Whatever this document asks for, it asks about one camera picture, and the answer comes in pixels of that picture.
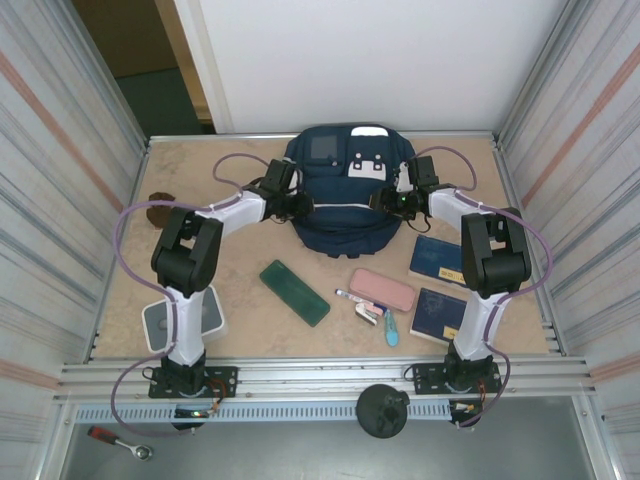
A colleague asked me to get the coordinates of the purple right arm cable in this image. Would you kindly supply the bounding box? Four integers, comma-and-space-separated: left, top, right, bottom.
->
413, 145, 555, 429

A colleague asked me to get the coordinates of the grey slotted cable duct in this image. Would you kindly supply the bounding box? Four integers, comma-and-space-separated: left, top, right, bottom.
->
73, 402, 454, 424

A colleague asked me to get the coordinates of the navy blue backpack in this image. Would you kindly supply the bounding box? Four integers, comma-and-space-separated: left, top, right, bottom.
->
285, 124, 417, 260

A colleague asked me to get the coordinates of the light blue correction tape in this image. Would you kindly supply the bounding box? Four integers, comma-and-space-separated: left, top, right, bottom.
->
383, 308, 402, 349

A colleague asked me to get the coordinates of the white grey tissue box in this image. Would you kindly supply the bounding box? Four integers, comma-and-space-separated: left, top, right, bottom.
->
141, 285, 229, 355

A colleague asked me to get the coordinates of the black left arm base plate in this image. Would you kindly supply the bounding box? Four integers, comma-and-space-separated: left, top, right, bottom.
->
148, 366, 239, 400

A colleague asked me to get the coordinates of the red handled ratchet wrench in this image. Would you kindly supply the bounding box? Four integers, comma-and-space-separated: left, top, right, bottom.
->
87, 425, 154, 462

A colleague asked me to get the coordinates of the pink pencil case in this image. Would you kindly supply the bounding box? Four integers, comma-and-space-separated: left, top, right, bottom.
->
348, 268, 416, 315

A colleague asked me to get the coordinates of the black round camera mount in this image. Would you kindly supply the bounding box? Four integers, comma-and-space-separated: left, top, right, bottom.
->
355, 383, 411, 440

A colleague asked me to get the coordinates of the brown plush keychain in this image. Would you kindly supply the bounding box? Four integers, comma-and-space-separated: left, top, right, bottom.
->
145, 191, 178, 230

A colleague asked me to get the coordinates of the white blue marker pen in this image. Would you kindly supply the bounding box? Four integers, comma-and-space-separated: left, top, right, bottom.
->
333, 287, 384, 309

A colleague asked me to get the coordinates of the aluminium table frame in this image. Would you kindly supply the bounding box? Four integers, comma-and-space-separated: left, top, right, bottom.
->
52, 130, 601, 407

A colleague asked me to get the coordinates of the small pink white eraser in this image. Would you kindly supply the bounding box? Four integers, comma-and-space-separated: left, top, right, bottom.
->
353, 301, 385, 327

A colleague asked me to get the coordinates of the green pencil case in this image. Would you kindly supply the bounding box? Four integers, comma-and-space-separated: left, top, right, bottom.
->
258, 258, 332, 329

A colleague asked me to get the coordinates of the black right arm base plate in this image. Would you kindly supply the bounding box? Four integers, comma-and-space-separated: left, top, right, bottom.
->
410, 362, 502, 397

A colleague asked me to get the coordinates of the dark blue book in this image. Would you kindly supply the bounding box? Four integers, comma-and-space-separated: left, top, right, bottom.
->
408, 234, 469, 287
409, 287, 469, 345

